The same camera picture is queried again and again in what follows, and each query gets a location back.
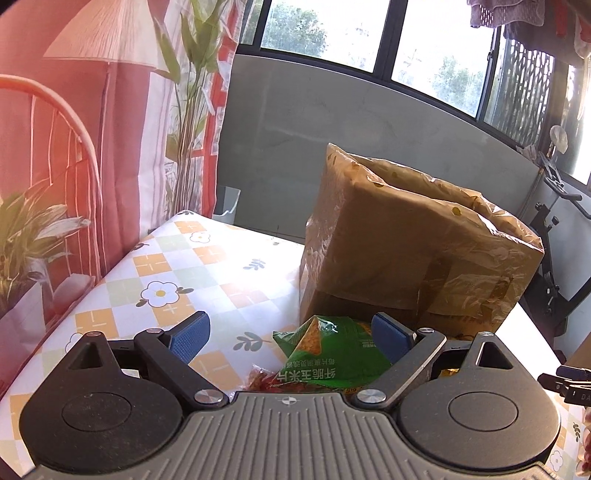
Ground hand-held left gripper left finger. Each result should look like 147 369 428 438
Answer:
68 311 227 411

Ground plastic-wrapped cardboard box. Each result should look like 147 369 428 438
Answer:
299 142 546 337

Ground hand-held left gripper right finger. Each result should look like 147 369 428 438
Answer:
353 312 514 411

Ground printed pink curtain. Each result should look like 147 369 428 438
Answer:
0 0 241 402

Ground window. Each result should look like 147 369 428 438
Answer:
240 0 591 185

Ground white crumpled cloth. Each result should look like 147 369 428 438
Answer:
549 124 570 153

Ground hanging clothes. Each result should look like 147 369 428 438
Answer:
466 0 591 61

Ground red snack packet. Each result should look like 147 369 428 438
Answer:
247 364 289 394

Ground metal window grille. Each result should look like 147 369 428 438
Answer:
485 37 555 144

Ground black exercise bike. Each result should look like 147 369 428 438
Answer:
522 124 591 365

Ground green snack packet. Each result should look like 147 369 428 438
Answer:
272 315 393 393

